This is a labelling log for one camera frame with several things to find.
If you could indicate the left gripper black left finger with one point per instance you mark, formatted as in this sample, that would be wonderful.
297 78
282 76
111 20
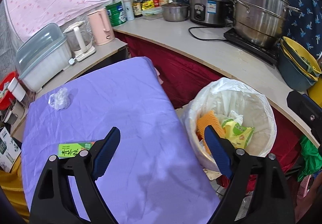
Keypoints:
53 201

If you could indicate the green wasabi box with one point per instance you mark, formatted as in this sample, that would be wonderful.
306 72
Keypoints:
69 150

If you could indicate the green snack bag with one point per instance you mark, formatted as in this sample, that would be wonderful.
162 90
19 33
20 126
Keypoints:
238 135

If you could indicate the orange foam net sleeve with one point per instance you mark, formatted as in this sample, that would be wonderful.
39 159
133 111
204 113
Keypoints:
209 119

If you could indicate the white trash bin bag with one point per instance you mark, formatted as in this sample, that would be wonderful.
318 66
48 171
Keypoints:
223 96

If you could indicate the yellow saucepan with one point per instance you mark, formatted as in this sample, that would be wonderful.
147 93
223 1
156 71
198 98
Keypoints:
315 93

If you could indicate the black induction cooker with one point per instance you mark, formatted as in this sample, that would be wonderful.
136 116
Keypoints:
269 55

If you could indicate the cardboard box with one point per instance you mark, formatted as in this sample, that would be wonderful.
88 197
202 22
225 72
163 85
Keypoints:
9 150

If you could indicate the purple tablecloth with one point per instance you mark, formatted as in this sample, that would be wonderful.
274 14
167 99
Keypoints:
154 176

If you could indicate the clear crumpled plastic bag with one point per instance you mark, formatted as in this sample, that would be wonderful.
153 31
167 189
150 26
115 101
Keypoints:
59 100

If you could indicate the large steel steamer pot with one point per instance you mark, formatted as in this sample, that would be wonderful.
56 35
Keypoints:
261 21

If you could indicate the red plastic basin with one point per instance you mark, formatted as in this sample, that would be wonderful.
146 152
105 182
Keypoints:
6 96

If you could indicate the white cup container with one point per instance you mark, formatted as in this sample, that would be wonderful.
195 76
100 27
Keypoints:
16 89

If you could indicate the steel rice cooker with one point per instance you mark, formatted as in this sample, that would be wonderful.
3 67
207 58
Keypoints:
212 13

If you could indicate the grey dish rack box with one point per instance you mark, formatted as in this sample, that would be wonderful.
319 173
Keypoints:
42 56

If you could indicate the small steel pot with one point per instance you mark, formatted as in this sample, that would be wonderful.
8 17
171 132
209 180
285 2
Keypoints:
175 11

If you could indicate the white glass kettle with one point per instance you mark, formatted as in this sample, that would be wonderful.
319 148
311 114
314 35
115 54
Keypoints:
80 41

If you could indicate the clear food container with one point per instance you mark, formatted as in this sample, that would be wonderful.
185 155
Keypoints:
152 13

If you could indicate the pink electric kettle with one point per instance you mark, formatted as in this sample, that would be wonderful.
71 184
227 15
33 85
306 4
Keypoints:
101 27

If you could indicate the yellow seasoning packet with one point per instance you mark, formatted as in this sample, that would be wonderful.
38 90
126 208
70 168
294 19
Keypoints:
147 5

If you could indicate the dark soy sauce bottle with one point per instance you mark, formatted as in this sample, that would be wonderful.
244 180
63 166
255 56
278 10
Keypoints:
137 8

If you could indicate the green tin can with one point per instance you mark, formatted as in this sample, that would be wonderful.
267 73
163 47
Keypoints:
116 14

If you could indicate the white thermos bottle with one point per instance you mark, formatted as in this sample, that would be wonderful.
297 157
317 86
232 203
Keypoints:
129 10

